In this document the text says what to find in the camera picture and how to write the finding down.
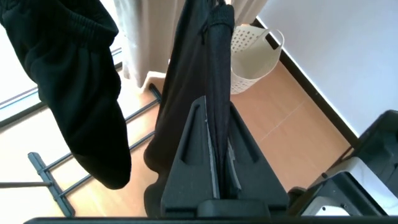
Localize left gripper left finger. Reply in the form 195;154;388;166
160;95;221;218

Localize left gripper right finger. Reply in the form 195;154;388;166
224;102;290;218

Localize black shirt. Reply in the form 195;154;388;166
143;0;236;218

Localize black shorts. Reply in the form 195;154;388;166
0;0;132;190

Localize white laundry basket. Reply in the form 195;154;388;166
229;24;285;95

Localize black clothes rack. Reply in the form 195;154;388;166
0;83;162;218

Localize beige curtain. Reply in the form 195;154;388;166
113;0;268;90

